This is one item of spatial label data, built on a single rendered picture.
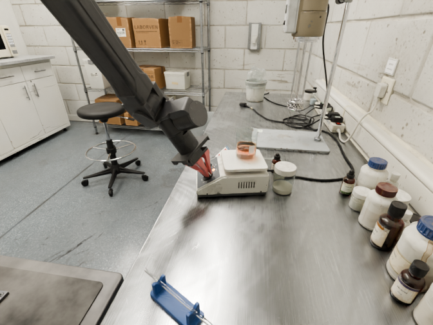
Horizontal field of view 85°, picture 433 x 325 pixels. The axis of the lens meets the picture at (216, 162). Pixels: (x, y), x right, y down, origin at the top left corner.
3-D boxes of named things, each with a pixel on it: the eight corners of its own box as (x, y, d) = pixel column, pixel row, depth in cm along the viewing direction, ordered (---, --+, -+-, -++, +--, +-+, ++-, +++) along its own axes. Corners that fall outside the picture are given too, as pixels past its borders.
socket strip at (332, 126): (330, 133, 109) (333, 123, 106) (313, 108, 143) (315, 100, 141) (343, 133, 108) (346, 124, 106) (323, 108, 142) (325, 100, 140)
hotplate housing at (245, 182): (196, 198, 66) (195, 175, 62) (196, 174, 78) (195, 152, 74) (274, 195, 68) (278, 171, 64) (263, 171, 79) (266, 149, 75)
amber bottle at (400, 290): (397, 284, 44) (416, 253, 40) (417, 301, 41) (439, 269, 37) (385, 291, 43) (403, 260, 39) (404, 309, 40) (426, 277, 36)
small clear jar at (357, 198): (371, 211, 62) (378, 194, 59) (357, 214, 61) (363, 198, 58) (357, 200, 66) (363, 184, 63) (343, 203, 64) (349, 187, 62)
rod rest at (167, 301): (149, 296, 42) (146, 283, 40) (164, 282, 44) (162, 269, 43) (191, 334, 37) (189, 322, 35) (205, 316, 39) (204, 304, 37)
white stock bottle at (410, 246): (430, 271, 46) (464, 220, 40) (432, 300, 41) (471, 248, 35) (387, 253, 50) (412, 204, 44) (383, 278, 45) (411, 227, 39)
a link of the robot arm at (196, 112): (143, 85, 55) (129, 115, 52) (174, 68, 48) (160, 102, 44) (180, 115, 63) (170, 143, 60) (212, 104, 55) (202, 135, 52)
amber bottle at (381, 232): (388, 238, 54) (408, 200, 48) (395, 254, 50) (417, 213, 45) (366, 234, 55) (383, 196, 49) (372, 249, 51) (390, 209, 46)
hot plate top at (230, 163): (224, 173, 63) (224, 169, 63) (220, 152, 74) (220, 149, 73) (269, 171, 64) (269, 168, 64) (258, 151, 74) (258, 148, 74)
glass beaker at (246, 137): (259, 155, 71) (261, 128, 67) (252, 164, 66) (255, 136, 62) (236, 150, 74) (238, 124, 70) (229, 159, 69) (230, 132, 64)
